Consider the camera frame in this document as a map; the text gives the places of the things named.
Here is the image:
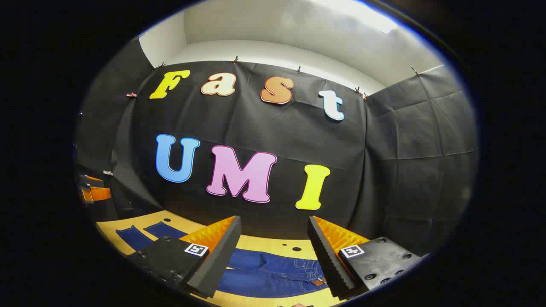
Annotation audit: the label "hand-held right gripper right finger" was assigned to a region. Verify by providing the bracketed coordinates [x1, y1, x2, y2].
[307, 215, 428, 299]

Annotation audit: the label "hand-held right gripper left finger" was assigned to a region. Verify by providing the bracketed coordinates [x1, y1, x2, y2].
[127, 215, 242, 299]

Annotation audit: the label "blue denim jeans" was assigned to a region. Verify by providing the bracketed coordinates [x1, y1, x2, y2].
[115, 221, 331, 299]

